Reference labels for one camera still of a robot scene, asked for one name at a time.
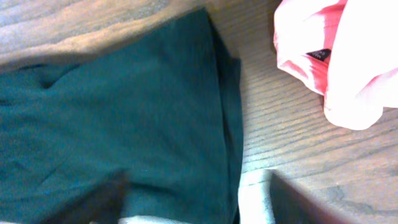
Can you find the black garment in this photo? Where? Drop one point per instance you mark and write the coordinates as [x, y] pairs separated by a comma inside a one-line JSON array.
[[166, 108]]

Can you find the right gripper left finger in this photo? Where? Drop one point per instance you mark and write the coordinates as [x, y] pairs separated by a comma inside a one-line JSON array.
[[102, 204]]

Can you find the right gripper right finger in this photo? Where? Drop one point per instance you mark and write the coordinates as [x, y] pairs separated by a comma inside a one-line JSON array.
[[267, 196]]

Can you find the coral pink garment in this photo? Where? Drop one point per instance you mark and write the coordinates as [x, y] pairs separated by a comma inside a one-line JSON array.
[[345, 50]]

